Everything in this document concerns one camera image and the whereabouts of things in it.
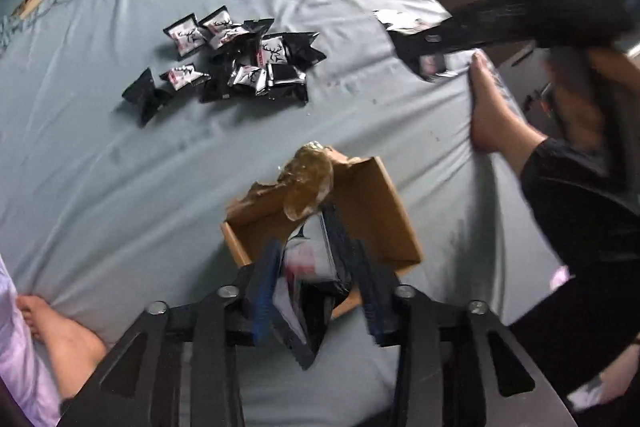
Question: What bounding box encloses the brown cardboard box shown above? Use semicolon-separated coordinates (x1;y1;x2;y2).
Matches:
220;149;423;320

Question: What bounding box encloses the person's right leg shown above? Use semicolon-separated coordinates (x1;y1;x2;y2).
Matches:
467;51;548;156

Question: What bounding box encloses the crumpled clear packing tape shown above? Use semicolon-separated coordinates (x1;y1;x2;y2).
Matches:
276;141;337;223

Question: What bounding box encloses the person's leg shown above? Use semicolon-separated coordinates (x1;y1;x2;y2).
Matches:
15;294;108;403
467;51;548;156

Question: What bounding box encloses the person's left leg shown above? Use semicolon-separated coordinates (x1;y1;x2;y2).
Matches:
15;294;108;403

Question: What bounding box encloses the pile of black snack packets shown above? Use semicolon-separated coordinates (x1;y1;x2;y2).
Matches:
121;6;328;128

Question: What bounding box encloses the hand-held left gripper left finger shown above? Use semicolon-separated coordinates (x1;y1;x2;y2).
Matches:
57;239;287;427

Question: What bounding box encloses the person's right hand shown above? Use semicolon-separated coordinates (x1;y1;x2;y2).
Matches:
550;52;603;152

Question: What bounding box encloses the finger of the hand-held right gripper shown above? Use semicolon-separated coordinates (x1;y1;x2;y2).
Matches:
392;16;538;80
447;0;538;32

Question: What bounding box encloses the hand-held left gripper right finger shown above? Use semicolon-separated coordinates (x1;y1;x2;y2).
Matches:
325;202;578;427

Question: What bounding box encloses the black deer-print snack packet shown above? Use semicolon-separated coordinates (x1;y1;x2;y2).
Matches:
374;8;458;82
272;212;361;370

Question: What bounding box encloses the grey-blue bed sheet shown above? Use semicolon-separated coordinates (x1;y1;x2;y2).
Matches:
0;0;566;427

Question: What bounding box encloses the lilac cloth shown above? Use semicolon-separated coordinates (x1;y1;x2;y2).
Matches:
0;252;63;427

